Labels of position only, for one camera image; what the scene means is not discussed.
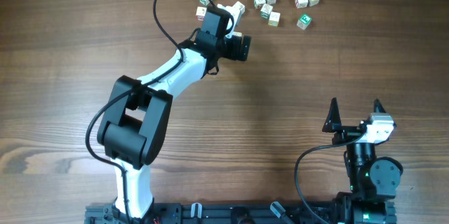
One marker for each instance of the block red digit six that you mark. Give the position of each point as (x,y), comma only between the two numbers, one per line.
(200,13)

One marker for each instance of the white block red drawing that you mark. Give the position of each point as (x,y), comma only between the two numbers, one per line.
(301,3)

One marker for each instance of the white block green letter I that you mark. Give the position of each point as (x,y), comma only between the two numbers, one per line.
(240,6)

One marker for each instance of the block green letter F top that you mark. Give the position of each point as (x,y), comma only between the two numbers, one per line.
(304,21)

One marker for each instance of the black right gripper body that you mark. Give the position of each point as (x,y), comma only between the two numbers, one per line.
(346,133)

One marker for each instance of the white block circle engraving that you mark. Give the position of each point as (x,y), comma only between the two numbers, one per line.
(258,4)

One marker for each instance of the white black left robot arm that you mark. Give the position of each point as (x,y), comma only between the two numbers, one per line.
(135,119)

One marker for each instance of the block yellow letter C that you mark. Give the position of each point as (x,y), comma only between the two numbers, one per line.
(274,19)

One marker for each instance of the white block green side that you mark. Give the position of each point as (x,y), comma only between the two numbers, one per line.
(266,10)

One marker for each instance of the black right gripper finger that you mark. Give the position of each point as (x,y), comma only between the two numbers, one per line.
(377,107)
(333,122)

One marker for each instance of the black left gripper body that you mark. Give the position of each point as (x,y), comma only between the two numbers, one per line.
(233,48)

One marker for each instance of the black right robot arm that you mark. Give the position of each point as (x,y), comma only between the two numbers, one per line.
(373,180)

